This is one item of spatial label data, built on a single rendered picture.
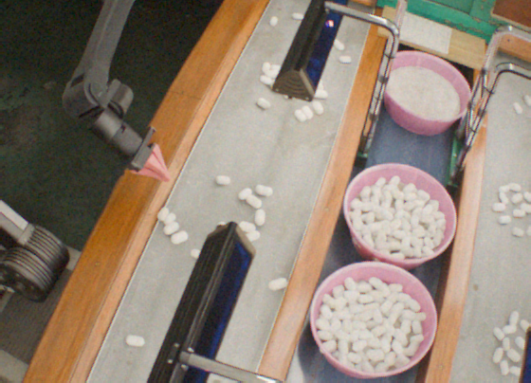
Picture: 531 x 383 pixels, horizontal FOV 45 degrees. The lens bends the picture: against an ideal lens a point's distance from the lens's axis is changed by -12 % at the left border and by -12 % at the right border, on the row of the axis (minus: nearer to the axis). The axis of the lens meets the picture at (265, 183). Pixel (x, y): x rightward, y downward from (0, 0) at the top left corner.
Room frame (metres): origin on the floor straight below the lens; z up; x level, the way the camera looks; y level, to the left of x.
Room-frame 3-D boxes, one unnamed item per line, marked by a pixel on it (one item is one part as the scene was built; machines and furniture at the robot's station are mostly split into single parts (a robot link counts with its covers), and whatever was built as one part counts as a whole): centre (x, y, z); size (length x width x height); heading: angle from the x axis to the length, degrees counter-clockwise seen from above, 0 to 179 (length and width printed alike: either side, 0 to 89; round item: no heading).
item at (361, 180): (0.96, -0.31, 0.72); 0.27 x 0.27 x 0.10
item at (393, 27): (1.25, -0.15, 0.90); 0.20 x 0.19 x 0.45; 170
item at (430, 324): (0.68, -0.26, 0.72); 0.27 x 0.27 x 0.10
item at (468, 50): (1.61, -0.42, 0.77); 0.33 x 0.15 x 0.01; 80
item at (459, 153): (1.18, -0.55, 0.90); 0.20 x 0.19 x 0.45; 170
